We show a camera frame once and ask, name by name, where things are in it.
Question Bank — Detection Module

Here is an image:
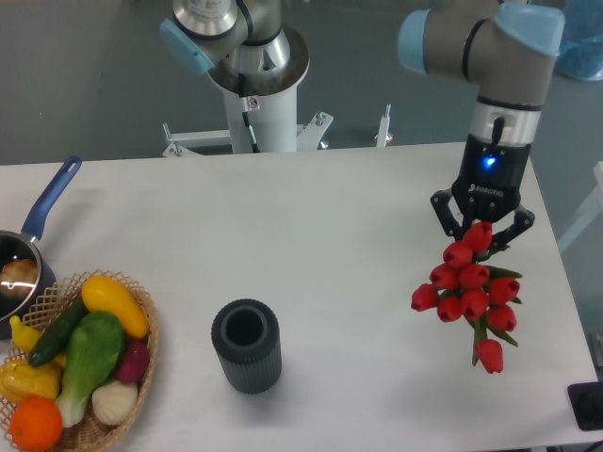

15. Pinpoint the purple red radish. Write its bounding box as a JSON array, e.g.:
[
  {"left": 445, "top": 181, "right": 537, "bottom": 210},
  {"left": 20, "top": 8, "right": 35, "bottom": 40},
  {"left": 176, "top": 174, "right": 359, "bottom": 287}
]
[{"left": 115, "top": 339, "right": 150, "bottom": 383}]

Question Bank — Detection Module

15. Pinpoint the dark green cucumber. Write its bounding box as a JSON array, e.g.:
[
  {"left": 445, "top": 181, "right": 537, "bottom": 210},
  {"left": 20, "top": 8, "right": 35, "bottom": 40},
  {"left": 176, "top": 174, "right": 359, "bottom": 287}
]
[{"left": 28, "top": 299, "right": 89, "bottom": 367}]

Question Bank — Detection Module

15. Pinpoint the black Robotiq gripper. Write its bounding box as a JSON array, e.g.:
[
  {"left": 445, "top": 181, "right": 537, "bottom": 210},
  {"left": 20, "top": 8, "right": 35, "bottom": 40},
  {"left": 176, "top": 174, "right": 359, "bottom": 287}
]
[{"left": 430, "top": 134, "right": 535, "bottom": 252}]

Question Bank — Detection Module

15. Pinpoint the yellow banana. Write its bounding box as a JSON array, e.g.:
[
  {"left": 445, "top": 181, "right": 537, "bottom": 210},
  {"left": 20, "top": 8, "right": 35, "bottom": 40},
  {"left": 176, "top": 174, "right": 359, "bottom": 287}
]
[{"left": 8, "top": 315, "right": 42, "bottom": 359}]

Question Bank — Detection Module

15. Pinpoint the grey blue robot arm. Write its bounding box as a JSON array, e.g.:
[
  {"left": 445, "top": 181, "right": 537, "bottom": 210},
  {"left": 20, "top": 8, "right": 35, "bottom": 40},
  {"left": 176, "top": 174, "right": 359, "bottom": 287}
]
[{"left": 159, "top": 1, "right": 564, "bottom": 260}]

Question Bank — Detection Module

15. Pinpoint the white frame at right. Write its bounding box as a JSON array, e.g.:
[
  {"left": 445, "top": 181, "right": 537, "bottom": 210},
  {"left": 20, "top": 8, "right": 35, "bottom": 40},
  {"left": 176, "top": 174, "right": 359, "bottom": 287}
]
[{"left": 557, "top": 161, "right": 602, "bottom": 253}]

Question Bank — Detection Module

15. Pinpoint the white garlic bulb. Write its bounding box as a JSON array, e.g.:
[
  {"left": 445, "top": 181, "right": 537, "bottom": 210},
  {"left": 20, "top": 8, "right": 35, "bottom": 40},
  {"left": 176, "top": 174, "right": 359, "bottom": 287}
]
[{"left": 91, "top": 380, "right": 138, "bottom": 426}]

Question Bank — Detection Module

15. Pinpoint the blue plastic bag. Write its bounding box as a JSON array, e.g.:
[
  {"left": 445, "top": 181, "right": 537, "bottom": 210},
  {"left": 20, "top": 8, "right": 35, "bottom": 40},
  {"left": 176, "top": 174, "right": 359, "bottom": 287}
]
[{"left": 556, "top": 0, "right": 602, "bottom": 81}]

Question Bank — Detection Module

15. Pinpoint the red tulip bouquet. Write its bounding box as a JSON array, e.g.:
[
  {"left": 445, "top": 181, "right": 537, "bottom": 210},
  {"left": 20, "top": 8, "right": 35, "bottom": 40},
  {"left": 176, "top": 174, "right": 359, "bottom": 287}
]
[{"left": 410, "top": 221, "right": 521, "bottom": 374}]

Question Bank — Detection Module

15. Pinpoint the green bok choy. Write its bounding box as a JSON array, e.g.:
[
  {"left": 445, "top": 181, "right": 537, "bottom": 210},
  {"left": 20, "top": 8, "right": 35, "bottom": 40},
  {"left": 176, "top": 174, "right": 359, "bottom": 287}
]
[{"left": 56, "top": 312, "right": 124, "bottom": 428}]

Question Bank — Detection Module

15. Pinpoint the brown bread roll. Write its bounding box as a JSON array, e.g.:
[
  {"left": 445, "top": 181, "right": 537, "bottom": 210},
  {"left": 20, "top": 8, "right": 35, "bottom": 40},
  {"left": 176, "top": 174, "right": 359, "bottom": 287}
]
[{"left": 1, "top": 259, "right": 38, "bottom": 301}]

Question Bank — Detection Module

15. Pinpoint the dark grey ribbed vase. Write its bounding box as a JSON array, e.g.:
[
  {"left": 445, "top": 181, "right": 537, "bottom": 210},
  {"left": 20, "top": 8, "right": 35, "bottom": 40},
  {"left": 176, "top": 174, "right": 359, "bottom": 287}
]
[{"left": 211, "top": 299, "right": 282, "bottom": 395}]

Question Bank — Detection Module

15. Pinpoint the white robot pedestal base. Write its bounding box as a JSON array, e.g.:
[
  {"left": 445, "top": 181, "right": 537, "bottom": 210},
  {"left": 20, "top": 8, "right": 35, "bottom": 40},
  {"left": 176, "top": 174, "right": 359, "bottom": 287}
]
[{"left": 160, "top": 20, "right": 334, "bottom": 156}]

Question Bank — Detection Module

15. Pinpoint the blue handled saucepan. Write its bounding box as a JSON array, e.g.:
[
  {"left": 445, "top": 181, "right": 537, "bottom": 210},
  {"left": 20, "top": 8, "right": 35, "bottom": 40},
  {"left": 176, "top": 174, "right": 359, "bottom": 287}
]
[{"left": 1, "top": 156, "right": 82, "bottom": 340}]

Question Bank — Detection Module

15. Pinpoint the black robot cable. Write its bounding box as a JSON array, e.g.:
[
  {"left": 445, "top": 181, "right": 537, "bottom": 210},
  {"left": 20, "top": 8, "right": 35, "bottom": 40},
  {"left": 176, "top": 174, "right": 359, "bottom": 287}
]
[{"left": 236, "top": 73, "right": 261, "bottom": 154}]

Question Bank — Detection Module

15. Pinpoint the yellow corn cob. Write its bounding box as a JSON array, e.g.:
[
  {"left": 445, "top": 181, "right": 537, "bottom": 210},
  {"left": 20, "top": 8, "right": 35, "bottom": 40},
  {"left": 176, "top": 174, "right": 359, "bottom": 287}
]
[{"left": 1, "top": 359, "right": 62, "bottom": 405}]

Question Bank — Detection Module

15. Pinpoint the orange fruit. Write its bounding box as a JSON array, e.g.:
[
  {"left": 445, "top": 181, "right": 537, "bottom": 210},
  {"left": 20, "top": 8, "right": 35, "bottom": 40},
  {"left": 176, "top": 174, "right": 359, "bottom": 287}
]
[{"left": 9, "top": 396, "right": 63, "bottom": 451}]

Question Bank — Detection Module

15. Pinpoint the black device at edge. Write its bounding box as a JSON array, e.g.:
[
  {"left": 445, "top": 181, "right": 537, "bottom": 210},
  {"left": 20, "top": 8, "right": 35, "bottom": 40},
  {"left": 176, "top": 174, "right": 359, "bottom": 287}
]
[{"left": 567, "top": 381, "right": 602, "bottom": 431}]

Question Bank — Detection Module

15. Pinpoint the yellow squash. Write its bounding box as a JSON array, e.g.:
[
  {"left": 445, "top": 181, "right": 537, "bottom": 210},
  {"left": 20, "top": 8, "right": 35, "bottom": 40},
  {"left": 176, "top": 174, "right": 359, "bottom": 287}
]
[{"left": 81, "top": 275, "right": 150, "bottom": 339}]

